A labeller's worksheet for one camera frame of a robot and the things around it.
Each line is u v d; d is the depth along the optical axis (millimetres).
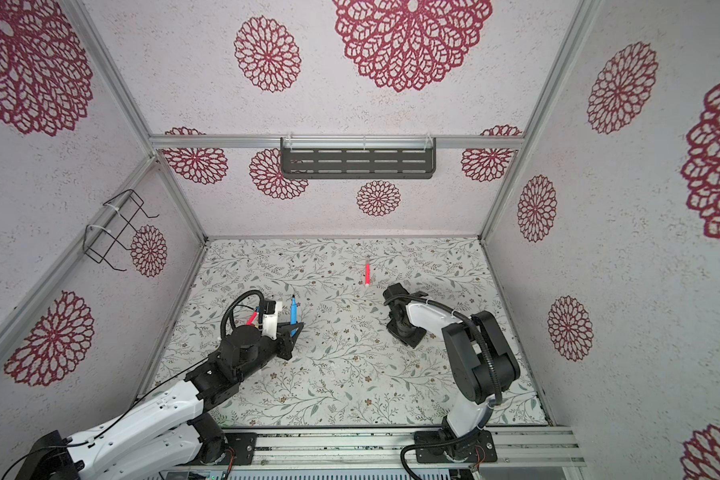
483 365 472
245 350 580
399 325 776
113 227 776
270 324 687
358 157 931
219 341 591
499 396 432
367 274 1095
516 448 762
